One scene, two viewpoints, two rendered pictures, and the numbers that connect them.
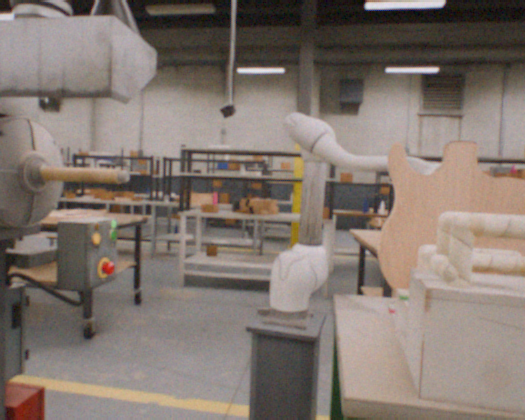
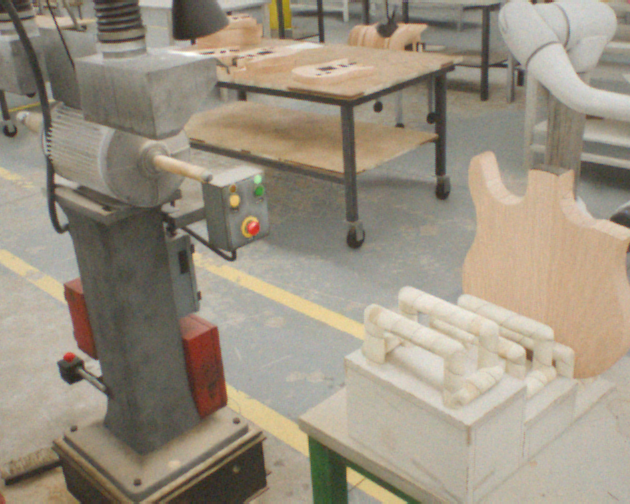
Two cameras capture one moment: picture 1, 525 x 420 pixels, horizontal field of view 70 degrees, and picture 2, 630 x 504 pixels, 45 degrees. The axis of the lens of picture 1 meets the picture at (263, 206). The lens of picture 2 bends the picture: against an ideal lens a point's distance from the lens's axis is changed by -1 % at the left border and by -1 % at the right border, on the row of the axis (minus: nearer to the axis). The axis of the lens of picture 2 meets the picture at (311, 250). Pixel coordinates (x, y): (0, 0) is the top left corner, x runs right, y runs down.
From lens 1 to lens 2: 1.12 m
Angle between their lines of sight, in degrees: 43
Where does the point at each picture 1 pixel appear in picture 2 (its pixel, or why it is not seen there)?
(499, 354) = (388, 424)
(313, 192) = (558, 121)
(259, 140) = not seen: outside the picture
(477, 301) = (373, 379)
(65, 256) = (210, 215)
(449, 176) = (529, 211)
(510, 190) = (594, 245)
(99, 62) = (146, 110)
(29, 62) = (110, 101)
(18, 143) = (134, 139)
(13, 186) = (136, 177)
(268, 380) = not seen: hidden behind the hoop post
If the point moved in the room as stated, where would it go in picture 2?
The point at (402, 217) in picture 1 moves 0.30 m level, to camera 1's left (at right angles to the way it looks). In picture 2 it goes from (482, 248) to (353, 219)
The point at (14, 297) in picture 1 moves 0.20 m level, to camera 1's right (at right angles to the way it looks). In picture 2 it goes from (179, 246) to (228, 260)
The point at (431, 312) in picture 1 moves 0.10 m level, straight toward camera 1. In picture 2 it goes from (348, 376) to (296, 396)
